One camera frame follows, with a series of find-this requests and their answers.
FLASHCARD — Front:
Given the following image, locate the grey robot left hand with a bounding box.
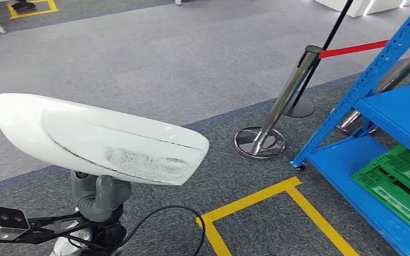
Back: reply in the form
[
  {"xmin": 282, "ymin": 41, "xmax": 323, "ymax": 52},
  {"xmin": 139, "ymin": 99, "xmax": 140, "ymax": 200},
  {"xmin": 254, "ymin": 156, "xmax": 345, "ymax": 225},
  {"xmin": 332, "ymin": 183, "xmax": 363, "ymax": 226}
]
[{"xmin": 69, "ymin": 170, "xmax": 133, "ymax": 218}]

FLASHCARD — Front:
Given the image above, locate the white curved body panel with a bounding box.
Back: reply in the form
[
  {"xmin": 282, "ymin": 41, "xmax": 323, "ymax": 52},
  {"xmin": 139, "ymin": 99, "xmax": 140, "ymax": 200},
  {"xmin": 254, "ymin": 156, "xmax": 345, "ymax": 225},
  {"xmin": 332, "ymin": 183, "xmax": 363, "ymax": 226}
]
[{"xmin": 0, "ymin": 93, "xmax": 210, "ymax": 187}]

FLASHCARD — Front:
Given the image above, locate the blue metal shelf rack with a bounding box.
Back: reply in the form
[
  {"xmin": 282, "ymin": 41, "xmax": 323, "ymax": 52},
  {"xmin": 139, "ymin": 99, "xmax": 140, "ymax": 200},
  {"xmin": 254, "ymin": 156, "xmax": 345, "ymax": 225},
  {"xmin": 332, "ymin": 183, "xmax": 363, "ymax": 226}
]
[{"xmin": 289, "ymin": 0, "xmax": 410, "ymax": 256}]

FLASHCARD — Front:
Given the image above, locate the black pole stand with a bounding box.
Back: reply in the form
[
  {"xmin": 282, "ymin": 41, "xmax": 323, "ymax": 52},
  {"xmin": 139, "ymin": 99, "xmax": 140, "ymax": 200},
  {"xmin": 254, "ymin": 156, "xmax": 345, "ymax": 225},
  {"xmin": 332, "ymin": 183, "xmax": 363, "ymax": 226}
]
[{"xmin": 283, "ymin": 0, "xmax": 354, "ymax": 118}]

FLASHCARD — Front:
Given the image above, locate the green plastic crate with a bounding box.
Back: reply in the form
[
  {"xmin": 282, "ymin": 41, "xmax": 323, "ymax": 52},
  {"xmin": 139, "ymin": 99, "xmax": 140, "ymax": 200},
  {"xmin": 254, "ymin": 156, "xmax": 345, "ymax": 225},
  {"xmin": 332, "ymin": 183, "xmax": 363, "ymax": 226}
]
[
  {"xmin": 374, "ymin": 144, "xmax": 410, "ymax": 205},
  {"xmin": 350, "ymin": 164, "xmax": 410, "ymax": 238}
]

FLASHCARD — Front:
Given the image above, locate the short red barrier belt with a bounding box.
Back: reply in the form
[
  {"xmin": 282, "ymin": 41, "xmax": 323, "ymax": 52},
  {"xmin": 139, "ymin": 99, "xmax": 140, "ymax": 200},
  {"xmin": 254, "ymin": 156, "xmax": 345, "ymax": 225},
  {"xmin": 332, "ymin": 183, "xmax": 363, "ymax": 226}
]
[{"xmin": 319, "ymin": 39, "xmax": 390, "ymax": 59}]

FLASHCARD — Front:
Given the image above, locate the white lit display block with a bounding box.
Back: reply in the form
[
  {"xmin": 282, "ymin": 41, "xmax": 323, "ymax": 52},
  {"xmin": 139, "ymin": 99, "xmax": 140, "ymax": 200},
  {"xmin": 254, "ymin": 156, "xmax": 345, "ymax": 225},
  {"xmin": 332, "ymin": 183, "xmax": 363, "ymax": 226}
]
[{"xmin": 314, "ymin": 0, "xmax": 410, "ymax": 18}]

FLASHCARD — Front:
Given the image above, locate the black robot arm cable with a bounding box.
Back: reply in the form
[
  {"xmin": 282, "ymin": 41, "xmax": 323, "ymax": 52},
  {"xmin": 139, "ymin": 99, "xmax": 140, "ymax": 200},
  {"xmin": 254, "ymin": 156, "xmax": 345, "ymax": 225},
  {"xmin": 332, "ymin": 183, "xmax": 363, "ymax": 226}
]
[{"xmin": 109, "ymin": 205, "xmax": 206, "ymax": 256}]

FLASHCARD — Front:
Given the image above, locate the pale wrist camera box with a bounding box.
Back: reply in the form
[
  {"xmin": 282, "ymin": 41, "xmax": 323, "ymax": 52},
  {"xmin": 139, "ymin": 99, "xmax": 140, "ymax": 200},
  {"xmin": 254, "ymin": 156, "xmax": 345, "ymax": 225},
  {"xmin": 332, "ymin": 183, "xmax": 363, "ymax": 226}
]
[{"xmin": 0, "ymin": 206, "xmax": 31, "ymax": 242}]

